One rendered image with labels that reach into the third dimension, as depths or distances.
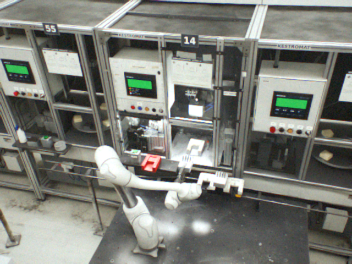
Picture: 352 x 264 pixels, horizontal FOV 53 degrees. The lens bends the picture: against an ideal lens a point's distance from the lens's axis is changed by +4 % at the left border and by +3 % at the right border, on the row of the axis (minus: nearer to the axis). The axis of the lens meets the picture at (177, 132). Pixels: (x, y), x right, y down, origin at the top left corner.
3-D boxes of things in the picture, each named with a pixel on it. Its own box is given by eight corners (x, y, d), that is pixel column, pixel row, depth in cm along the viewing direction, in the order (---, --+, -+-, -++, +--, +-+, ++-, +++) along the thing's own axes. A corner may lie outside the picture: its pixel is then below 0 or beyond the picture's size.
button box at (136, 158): (131, 163, 298) (129, 153, 291) (134, 158, 304) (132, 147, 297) (139, 165, 296) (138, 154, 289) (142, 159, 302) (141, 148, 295)
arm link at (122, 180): (134, 175, 211) (126, 163, 221) (112, 166, 199) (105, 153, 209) (121, 191, 213) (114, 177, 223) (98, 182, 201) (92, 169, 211)
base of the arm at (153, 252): (161, 259, 247) (161, 254, 244) (132, 253, 252) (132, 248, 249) (169, 238, 261) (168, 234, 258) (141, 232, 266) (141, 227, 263)
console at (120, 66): (116, 111, 281) (106, 59, 254) (129, 95, 303) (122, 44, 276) (164, 118, 271) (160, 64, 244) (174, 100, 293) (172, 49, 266)
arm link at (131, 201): (135, 233, 259) (125, 213, 275) (154, 221, 263) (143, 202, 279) (95, 166, 209) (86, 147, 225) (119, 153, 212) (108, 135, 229)
